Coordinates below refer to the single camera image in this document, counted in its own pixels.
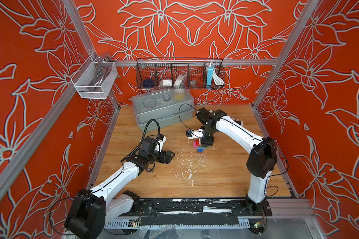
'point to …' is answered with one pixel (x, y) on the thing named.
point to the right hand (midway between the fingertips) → (201, 138)
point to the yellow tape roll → (179, 96)
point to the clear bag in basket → (180, 82)
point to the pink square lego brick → (195, 145)
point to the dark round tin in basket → (148, 83)
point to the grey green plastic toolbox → (161, 109)
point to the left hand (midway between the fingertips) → (168, 151)
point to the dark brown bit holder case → (240, 122)
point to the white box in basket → (167, 82)
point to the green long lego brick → (207, 147)
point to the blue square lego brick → (200, 150)
